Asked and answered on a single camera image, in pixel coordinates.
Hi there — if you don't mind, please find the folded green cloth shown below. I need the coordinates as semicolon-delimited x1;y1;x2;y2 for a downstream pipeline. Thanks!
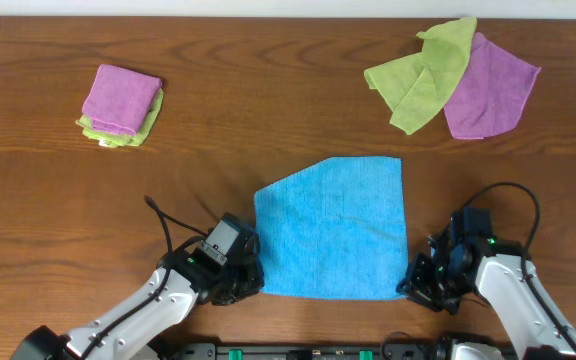
76;89;164;148

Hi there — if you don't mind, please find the loose purple microfiber cloth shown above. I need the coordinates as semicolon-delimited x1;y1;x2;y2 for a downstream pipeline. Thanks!
444;32;541;140

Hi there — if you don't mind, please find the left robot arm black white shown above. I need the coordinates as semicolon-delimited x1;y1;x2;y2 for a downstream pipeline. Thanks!
11;213;264;360

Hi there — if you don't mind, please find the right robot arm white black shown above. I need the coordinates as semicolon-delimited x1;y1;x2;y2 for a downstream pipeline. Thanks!
397;207;576;359

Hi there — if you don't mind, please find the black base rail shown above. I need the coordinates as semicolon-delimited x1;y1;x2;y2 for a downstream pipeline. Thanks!
166;342;483;360

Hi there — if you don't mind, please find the folded purple cloth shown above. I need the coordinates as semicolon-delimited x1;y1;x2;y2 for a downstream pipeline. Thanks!
82;64;162;136

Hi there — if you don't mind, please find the blue microfiber cloth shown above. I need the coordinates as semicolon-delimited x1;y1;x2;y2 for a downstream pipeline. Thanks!
254;156;408;301

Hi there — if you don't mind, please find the loose green microfiber cloth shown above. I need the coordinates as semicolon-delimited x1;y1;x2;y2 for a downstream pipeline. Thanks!
364;17;477;135

